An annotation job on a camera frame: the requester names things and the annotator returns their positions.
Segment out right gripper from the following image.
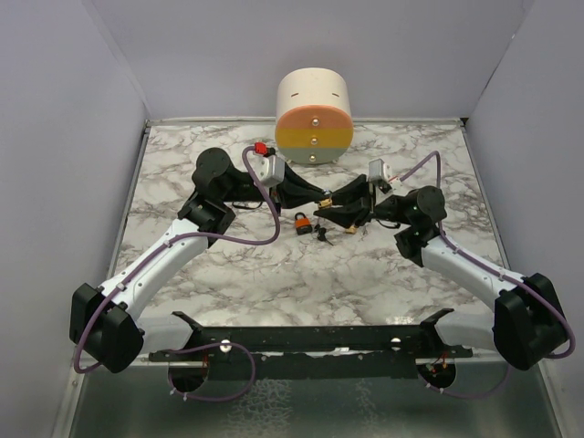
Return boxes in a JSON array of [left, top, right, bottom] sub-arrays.
[[314, 175, 414, 229]]

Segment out brass padlock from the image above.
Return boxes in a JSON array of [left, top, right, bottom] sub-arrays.
[[345, 224, 358, 235], [318, 190, 333, 209]]

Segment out orange black padlock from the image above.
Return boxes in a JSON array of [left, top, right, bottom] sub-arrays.
[[294, 212, 313, 235]]

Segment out black keys of orange padlock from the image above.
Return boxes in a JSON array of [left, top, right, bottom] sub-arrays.
[[314, 224, 333, 245]]

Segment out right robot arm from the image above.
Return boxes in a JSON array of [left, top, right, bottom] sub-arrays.
[[314, 177, 576, 370]]

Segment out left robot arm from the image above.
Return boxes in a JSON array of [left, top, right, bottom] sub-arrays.
[[69, 143, 326, 373]]

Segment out round three-drawer storage box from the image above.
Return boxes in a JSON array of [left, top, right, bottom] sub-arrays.
[[275, 68, 354, 165]]

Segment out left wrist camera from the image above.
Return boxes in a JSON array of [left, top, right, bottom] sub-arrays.
[[252, 142, 286, 189]]

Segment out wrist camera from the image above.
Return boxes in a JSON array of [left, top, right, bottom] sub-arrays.
[[252, 142, 286, 189], [367, 159, 402, 193]]

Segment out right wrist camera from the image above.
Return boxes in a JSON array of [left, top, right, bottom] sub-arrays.
[[367, 159, 402, 193]]

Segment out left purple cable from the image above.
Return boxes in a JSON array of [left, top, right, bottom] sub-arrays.
[[72, 144, 280, 402]]

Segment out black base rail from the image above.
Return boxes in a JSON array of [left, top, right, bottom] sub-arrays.
[[149, 313, 473, 381]]

